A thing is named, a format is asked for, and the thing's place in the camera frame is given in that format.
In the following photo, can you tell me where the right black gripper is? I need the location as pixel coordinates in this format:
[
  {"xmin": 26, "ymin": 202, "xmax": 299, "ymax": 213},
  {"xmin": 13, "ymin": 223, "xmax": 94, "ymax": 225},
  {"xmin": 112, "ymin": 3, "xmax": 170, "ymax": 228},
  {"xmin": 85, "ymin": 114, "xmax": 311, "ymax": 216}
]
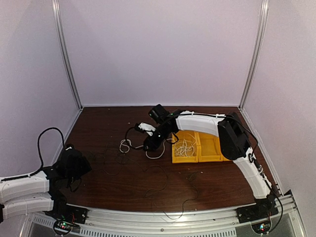
[{"xmin": 144, "ymin": 125, "xmax": 174, "ymax": 151}]

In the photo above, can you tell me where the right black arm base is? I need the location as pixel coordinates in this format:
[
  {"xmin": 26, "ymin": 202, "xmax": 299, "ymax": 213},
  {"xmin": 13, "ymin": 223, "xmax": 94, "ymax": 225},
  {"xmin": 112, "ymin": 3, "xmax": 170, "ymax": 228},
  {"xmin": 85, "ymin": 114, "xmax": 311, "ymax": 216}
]
[{"xmin": 236, "ymin": 201, "xmax": 279, "ymax": 224}]

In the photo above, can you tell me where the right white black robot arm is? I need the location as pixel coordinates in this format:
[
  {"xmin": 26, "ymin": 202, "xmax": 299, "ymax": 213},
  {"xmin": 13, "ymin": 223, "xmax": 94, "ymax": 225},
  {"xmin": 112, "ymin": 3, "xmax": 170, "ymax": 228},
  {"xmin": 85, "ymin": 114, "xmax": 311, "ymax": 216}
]
[{"xmin": 137, "ymin": 104, "xmax": 276, "ymax": 218}]

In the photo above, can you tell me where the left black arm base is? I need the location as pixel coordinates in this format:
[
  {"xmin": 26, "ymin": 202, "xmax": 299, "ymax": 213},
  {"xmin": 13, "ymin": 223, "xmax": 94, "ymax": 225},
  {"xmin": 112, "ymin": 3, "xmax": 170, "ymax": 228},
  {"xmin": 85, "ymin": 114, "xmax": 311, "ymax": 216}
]
[{"xmin": 44, "ymin": 205, "xmax": 88, "ymax": 224}]

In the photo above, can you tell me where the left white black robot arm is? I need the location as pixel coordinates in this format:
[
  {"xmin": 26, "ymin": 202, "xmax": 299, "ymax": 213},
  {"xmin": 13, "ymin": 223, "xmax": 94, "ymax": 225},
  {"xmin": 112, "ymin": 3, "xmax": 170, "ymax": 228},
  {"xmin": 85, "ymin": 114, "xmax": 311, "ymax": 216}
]
[{"xmin": 0, "ymin": 146, "xmax": 92, "ymax": 221}]

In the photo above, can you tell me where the left yellow plastic bin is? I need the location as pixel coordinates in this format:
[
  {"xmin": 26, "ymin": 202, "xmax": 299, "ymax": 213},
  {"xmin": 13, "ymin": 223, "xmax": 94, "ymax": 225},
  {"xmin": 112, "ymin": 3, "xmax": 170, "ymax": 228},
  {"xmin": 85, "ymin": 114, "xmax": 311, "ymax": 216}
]
[{"xmin": 172, "ymin": 131, "xmax": 199, "ymax": 163}]

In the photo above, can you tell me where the yellow plastic bin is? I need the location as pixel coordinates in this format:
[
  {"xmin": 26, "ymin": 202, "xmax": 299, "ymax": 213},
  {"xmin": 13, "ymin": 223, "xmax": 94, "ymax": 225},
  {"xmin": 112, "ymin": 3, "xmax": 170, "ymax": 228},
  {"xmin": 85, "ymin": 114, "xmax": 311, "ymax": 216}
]
[
  {"xmin": 172, "ymin": 131, "xmax": 199, "ymax": 163},
  {"xmin": 197, "ymin": 132, "xmax": 224, "ymax": 162}
]

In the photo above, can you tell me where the middle yellow plastic bin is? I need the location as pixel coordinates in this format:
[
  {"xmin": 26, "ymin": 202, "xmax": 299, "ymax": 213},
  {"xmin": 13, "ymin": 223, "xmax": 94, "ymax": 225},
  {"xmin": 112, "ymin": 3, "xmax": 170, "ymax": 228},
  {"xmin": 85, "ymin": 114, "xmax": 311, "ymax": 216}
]
[{"xmin": 197, "ymin": 132, "xmax": 224, "ymax": 162}]

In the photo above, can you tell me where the left circuit board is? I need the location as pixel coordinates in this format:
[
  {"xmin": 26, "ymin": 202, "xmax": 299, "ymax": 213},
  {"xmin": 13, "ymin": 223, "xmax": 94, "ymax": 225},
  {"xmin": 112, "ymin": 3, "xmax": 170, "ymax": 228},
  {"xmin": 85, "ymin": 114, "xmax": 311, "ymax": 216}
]
[{"xmin": 52, "ymin": 220, "xmax": 78, "ymax": 235}]

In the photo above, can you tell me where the circuit board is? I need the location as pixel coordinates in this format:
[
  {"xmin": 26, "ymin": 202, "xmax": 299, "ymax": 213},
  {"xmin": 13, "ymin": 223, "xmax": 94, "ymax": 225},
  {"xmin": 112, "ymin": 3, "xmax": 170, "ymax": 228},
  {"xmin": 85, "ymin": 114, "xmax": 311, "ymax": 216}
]
[
  {"xmin": 52, "ymin": 220, "xmax": 78, "ymax": 235},
  {"xmin": 251, "ymin": 220, "xmax": 272, "ymax": 235}
]

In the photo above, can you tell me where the right circuit board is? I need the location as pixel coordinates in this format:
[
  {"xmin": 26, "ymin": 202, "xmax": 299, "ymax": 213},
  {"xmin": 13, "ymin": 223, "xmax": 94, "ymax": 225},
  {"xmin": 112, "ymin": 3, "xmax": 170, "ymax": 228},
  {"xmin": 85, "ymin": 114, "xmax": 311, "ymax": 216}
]
[{"xmin": 251, "ymin": 220, "xmax": 272, "ymax": 235}]

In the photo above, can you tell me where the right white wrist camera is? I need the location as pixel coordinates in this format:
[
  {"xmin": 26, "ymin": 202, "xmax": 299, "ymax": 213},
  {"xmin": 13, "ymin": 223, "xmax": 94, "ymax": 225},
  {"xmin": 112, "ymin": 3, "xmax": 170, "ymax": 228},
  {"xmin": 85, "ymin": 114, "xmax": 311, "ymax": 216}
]
[{"xmin": 135, "ymin": 122, "xmax": 156, "ymax": 136}]

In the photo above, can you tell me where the aluminium front rail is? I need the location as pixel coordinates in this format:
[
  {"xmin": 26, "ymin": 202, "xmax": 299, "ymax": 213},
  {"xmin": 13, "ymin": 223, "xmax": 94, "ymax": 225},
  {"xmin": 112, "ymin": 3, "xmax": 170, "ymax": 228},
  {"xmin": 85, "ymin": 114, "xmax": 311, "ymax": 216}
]
[{"xmin": 18, "ymin": 195, "xmax": 307, "ymax": 237}]

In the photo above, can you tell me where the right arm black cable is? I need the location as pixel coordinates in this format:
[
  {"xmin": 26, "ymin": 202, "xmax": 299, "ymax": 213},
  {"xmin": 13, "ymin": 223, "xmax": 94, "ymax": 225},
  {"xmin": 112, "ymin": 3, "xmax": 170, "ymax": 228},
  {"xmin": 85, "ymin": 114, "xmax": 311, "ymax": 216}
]
[{"xmin": 124, "ymin": 112, "xmax": 284, "ymax": 234}]

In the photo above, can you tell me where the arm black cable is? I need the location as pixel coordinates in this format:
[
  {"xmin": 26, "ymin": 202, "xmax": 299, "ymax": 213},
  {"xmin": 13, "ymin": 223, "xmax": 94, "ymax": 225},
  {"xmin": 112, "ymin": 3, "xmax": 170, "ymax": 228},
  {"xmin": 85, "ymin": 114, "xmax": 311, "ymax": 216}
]
[
  {"xmin": 124, "ymin": 112, "xmax": 284, "ymax": 234},
  {"xmin": 0, "ymin": 127, "xmax": 66, "ymax": 182}
]

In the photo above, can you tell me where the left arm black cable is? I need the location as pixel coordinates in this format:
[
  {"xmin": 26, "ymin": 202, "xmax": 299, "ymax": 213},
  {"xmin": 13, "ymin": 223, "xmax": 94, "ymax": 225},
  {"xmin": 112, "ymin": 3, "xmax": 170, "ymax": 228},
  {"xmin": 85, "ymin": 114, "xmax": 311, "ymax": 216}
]
[{"xmin": 0, "ymin": 127, "xmax": 66, "ymax": 182}]

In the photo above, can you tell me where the right aluminium frame post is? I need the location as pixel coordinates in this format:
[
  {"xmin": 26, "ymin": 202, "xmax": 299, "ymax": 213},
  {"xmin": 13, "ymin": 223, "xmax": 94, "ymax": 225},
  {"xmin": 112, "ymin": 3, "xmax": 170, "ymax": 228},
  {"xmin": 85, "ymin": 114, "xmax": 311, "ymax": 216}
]
[{"xmin": 238, "ymin": 0, "xmax": 269, "ymax": 111}]

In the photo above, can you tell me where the aluminium frame post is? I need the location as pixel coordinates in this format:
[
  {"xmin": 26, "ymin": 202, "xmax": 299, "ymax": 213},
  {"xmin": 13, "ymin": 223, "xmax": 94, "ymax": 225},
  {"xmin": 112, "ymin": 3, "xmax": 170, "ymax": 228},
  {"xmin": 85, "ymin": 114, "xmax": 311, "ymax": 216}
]
[
  {"xmin": 51, "ymin": 0, "xmax": 83, "ymax": 111},
  {"xmin": 238, "ymin": 0, "xmax": 269, "ymax": 111}
]

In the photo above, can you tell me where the left aluminium frame post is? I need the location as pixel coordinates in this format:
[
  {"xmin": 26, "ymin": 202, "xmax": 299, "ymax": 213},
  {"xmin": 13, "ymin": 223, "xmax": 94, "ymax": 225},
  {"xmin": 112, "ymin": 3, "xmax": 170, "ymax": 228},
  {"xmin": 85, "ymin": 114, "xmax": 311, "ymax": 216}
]
[{"xmin": 51, "ymin": 0, "xmax": 83, "ymax": 111}]

